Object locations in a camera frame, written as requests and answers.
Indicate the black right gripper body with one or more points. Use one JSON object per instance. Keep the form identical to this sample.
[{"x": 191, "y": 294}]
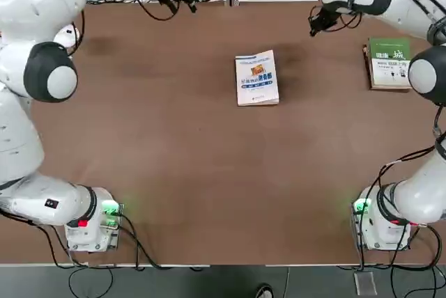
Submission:
[{"x": 327, "y": 16}]

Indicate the white paperback book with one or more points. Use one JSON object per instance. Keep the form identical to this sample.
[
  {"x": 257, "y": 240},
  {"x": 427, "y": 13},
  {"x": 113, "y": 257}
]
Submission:
[{"x": 257, "y": 78}]

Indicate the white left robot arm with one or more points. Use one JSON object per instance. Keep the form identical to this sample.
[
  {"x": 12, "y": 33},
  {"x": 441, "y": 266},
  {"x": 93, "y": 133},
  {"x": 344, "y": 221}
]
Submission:
[{"x": 31, "y": 5}]

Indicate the closed green and white book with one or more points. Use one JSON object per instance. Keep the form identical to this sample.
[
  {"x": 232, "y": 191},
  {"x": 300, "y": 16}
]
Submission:
[{"x": 388, "y": 64}]

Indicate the white desk lamp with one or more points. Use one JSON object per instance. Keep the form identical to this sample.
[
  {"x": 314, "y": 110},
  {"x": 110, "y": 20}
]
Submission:
[{"x": 68, "y": 35}]

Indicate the grey floor outlet cover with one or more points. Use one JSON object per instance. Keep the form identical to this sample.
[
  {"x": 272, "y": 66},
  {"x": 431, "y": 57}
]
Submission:
[{"x": 364, "y": 283}]

